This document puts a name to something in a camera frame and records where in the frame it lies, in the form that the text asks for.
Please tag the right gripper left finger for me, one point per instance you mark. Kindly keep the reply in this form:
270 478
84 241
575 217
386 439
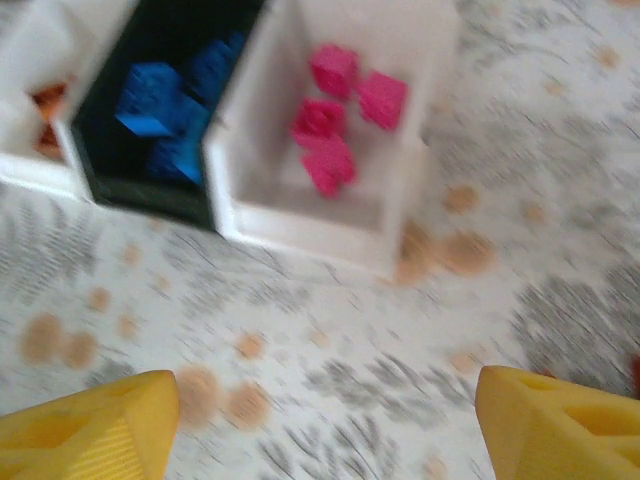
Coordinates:
85 435

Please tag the white container with pink legos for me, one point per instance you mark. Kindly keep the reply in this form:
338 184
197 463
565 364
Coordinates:
300 235

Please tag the pink lego brick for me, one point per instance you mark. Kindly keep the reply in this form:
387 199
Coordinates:
317 120
382 100
332 67
327 165

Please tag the orange lego brick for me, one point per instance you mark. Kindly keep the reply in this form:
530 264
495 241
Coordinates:
50 97
47 140

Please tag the floral patterned table cloth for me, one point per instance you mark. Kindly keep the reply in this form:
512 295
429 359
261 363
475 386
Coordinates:
350 325

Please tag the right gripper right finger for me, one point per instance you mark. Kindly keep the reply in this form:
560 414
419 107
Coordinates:
565 435

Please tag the blue lego brick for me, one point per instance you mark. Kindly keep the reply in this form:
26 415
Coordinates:
215 62
175 160
145 100
195 117

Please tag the white container with orange legos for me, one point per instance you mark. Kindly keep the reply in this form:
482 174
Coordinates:
30 170

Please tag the black container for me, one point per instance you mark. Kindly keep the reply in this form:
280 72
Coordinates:
150 200

